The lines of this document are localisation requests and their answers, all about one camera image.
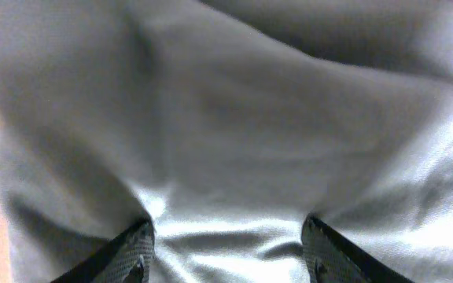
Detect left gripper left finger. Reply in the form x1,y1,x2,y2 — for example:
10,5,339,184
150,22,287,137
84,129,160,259
51,219,154,283

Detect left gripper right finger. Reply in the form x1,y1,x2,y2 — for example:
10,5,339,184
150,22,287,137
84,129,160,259
301,215,413,283

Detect grey shorts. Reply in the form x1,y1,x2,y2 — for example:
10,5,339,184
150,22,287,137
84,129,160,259
0,0,453,282

